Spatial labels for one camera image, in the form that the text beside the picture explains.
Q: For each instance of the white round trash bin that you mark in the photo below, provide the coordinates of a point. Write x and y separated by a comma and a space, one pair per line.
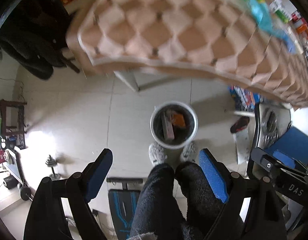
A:
182, 136

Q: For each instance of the blue printed cardboard box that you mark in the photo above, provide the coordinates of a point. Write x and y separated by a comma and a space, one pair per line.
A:
244, 100

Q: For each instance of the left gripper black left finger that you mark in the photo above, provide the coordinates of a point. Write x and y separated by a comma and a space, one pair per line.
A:
46, 218

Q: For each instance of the dark wooden stool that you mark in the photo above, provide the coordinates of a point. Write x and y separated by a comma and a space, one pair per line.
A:
12, 124

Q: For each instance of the orange snack wrapper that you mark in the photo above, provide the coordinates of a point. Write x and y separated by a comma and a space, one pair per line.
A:
177, 120

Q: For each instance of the quilted pink beige sofa cover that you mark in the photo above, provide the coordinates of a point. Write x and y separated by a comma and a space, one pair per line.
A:
217, 39

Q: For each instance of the black blue weight bench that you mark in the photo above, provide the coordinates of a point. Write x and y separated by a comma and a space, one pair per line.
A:
123, 203

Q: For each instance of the right grey fuzzy slipper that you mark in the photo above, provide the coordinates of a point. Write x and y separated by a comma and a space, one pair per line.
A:
189, 153

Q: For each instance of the teal green snack bag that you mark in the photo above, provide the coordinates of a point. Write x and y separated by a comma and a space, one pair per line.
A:
273, 20

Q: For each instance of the left grey fuzzy slipper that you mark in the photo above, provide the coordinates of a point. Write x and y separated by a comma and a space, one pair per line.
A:
156, 154

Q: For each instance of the blue seat cushion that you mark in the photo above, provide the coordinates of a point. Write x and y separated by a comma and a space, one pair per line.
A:
293, 144

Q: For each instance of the white Doctor toothpaste box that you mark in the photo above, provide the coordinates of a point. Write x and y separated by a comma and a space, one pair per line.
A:
167, 127

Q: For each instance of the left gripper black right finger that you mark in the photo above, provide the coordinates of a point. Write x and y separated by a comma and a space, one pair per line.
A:
264, 218

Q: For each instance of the black red slipper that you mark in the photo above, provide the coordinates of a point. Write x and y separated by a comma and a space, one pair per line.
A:
240, 124

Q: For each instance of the dumbbell with metal plates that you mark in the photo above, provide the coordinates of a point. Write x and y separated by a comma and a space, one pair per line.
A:
32, 176

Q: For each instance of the grey fuzzy slipper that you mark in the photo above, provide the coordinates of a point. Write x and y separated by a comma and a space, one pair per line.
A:
189, 153
156, 154

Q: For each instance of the black trouser legs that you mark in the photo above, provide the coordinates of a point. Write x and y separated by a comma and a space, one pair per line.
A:
175, 203

